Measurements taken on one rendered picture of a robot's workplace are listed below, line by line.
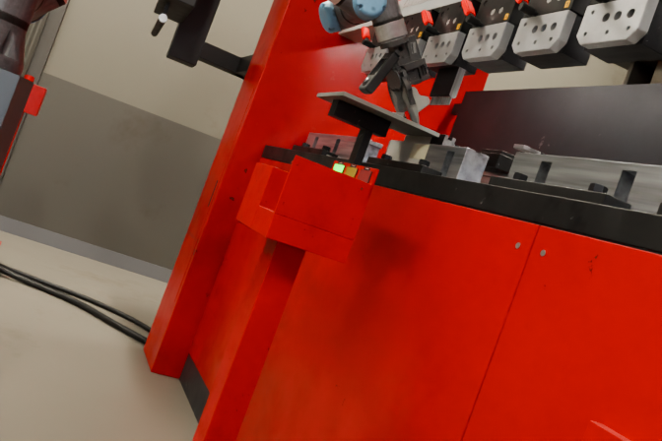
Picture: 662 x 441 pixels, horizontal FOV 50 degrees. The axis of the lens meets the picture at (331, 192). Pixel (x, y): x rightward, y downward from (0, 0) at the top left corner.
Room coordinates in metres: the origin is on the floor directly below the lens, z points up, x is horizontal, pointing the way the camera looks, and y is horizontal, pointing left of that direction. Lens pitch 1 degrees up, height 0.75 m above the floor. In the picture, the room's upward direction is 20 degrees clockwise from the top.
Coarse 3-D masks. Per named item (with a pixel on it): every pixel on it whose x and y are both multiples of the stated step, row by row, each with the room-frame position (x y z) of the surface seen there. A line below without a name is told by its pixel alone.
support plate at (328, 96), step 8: (320, 96) 1.72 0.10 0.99; (328, 96) 1.68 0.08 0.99; (336, 96) 1.64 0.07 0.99; (344, 96) 1.59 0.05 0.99; (352, 96) 1.59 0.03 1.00; (352, 104) 1.67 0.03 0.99; (360, 104) 1.62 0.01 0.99; (368, 104) 1.60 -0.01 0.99; (376, 112) 1.65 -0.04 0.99; (384, 112) 1.62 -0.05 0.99; (392, 112) 1.63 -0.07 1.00; (392, 120) 1.68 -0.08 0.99; (400, 120) 1.64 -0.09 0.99; (408, 120) 1.64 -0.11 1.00; (392, 128) 1.81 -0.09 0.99; (400, 128) 1.76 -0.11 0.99; (408, 128) 1.71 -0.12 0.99; (416, 128) 1.67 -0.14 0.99; (424, 128) 1.66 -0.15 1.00; (424, 136) 1.74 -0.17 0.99; (432, 136) 1.69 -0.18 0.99
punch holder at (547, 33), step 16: (544, 0) 1.42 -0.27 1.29; (560, 0) 1.37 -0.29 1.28; (576, 0) 1.34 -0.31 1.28; (528, 16) 1.46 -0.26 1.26; (544, 16) 1.40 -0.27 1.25; (560, 16) 1.35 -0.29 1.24; (576, 16) 1.34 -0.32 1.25; (528, 32) 1.43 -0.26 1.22; (544, 32) 1.38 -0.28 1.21; (560, 32) 1.33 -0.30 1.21; (576, 32) 1.35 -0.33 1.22; (512, 48) 1.47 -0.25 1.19; (528, 48) 1.41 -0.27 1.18; (544, 48) 1.36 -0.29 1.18; (560, 48) 1.35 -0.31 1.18; (576, 48) 1.35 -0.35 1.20; (544, 64) 1.46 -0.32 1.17; (560, 64) 1.42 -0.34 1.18; (576, 64) 1.38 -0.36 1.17
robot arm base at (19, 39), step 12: (0, 12) 1.28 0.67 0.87; (0, 24) 1.28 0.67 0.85; (12, 24) 1.30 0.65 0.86; (24, 24) 1.32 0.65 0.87; (0, 36) 1.28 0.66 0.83; (12, 36) 1.30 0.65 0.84; (24, 36) 1.34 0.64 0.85; (0, 48) 1.29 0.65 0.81; (12, 48) 1.31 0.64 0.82; (24, 48) 1.34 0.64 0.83; (0, 60) 1.28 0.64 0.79; (12, 60) 1.30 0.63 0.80; (24, 60) 1.35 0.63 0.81; (12, 72) 1.31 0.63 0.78
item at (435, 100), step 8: (440, 72) 1.80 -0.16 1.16; (448, 72) 1.76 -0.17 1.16; (456, 72) 1.72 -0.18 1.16; (464, 72) 1.72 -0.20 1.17; (440, 80) 1.78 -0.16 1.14; (448, 80) 1.74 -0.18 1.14; (456, 80) 1.72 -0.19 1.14; (432, 88) 1.81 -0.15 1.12; (440, 88) 1.77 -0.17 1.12; (448, 88) 1.73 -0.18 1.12; (456, 88) 1.72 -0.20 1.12; (432, 96) 1.80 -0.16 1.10; (440, 96) 1.76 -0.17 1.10; (448, 96) 1.73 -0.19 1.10; (432, 104) 1.80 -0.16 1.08; (440, 104) 1.76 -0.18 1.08; (448, 104) 1.72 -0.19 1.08
